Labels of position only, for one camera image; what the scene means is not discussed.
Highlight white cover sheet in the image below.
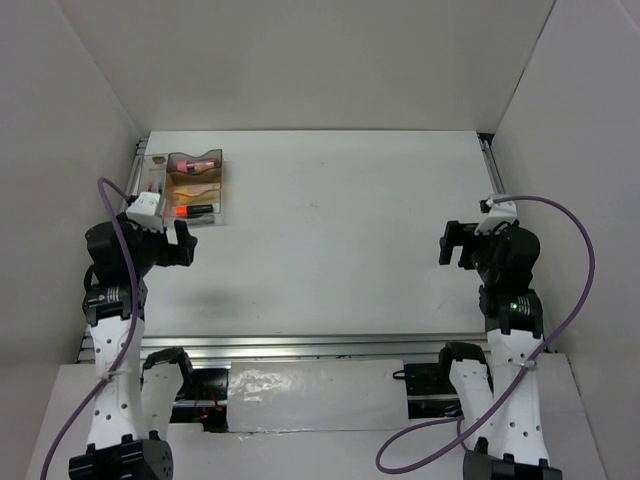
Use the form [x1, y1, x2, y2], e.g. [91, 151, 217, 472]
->
[227, 359, 409, 433]

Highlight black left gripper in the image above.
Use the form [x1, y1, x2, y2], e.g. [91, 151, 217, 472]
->
[118, 212, 197, 276]

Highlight smoky grey organizer compartment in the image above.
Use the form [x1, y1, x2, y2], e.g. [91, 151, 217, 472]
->
[167, 149, 223, 176]

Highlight purple capped black highlighter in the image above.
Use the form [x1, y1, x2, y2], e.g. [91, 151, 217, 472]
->
[188, 215, 217, 225]

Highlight aluminium table frame rail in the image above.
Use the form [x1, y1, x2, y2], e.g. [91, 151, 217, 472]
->
[79, 130, 559, 361]

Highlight clear long organizer tray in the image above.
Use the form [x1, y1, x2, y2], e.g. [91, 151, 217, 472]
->
[132, 154, 169, 195]

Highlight yellow highlighter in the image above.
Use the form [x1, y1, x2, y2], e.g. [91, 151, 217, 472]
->
[172, 185, 210, 197]

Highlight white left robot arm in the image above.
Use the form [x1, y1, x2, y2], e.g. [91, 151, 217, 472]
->
[68, 214, 198, 479]

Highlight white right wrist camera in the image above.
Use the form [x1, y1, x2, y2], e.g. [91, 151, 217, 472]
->
[474, 194, 517, 236]

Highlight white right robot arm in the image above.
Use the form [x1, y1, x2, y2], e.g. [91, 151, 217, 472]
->
[436, 221, 563, 479]

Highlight orange capped black highlighter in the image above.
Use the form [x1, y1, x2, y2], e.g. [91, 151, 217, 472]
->
[173, 204, 216, 219]

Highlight pink capped pencil tube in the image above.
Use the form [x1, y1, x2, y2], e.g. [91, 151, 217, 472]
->
[176, 158, 219, 175]

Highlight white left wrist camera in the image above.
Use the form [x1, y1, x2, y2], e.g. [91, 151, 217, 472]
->
[125, 192, 165, 233]

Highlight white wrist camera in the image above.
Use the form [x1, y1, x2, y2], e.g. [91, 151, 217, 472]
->
[125, 192, 165, 233]
[474, 194, 517, 236]

